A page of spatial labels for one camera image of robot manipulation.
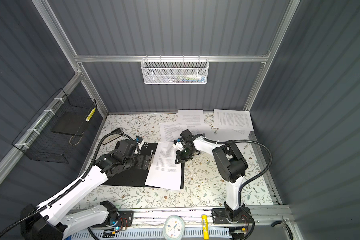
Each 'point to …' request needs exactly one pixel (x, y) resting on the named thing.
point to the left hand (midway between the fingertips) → (142, 156)
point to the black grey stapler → (112, 137)
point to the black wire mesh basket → (63, 121)
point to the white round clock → (174, 228)
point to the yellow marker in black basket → (90, 114)
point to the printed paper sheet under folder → (170, 132)
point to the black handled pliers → (284, 221)
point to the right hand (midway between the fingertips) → (177, 163)
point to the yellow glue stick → (205, 223)
